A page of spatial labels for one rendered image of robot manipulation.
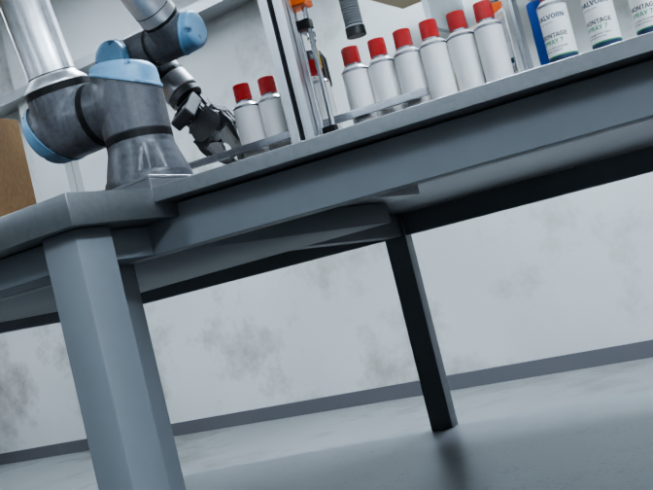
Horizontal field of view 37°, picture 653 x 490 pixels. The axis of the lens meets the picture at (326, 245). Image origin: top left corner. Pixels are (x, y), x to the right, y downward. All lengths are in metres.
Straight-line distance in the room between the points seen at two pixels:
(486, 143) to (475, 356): 3.99
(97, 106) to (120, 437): 0.68
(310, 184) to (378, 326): 4.14
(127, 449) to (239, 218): 0.32
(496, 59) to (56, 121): 0.77
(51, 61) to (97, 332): 0.71
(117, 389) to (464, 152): 0.50
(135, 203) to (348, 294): 4.20
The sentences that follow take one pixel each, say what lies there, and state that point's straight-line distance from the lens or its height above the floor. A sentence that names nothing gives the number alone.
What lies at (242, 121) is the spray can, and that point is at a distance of 1.90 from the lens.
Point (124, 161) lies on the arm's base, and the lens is 1.62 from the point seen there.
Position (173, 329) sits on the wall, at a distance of 6.19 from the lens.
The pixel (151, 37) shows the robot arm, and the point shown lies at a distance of 1.89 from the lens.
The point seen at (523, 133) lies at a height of 0.77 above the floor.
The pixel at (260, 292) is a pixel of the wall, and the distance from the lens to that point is 5.72.
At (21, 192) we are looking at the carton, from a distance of 1.94.
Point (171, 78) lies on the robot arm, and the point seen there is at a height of 1.14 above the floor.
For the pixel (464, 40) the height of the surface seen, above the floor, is 1.03.
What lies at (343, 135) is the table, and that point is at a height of 0.82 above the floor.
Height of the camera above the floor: 0.64
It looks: 3 degrees up
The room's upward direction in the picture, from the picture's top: 14 degrees counter-clockwise
